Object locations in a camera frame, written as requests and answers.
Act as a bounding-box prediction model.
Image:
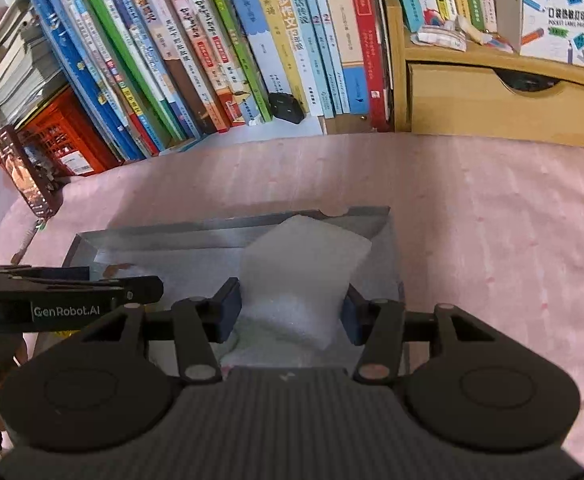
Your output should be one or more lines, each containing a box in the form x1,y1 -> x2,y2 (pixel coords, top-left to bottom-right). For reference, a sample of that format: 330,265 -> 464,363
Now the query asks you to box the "wooden drawer organizer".
381,0 -> 584,152

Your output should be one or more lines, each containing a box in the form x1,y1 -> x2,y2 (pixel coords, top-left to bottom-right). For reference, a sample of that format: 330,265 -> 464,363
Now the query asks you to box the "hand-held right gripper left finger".
78,277 -> 243,384

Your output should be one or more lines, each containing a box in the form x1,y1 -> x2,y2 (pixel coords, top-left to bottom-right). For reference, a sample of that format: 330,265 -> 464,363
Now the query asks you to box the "stack of lying books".
0,0 -> 71,127

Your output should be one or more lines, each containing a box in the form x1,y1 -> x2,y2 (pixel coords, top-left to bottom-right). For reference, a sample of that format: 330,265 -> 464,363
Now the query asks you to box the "red plastic crate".
0,84 -> 124,179

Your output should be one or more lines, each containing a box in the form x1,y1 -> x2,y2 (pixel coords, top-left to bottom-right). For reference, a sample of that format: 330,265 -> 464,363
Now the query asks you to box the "white foam block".
232,213 -> 373,351

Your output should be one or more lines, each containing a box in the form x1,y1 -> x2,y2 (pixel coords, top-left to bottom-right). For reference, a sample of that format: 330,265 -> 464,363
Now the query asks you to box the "grey cardboard box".
61,205 -> 409,377

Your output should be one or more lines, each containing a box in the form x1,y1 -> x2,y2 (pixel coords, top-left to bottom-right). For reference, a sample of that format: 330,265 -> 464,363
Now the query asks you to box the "row of tall colourful books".
26,0 -> 393,162

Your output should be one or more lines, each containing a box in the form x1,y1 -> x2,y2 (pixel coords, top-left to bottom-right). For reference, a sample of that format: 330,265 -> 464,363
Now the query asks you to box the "small black device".
269,92 -> 306,124

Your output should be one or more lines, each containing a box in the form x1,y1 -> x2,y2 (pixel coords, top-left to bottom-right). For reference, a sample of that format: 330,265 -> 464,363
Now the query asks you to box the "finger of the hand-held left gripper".
0,275 -> 165,306
0,265 -> 91,281

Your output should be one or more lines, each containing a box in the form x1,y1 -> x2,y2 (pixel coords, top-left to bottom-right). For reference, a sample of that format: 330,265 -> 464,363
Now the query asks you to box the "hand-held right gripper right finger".
342,284 -> 498,386

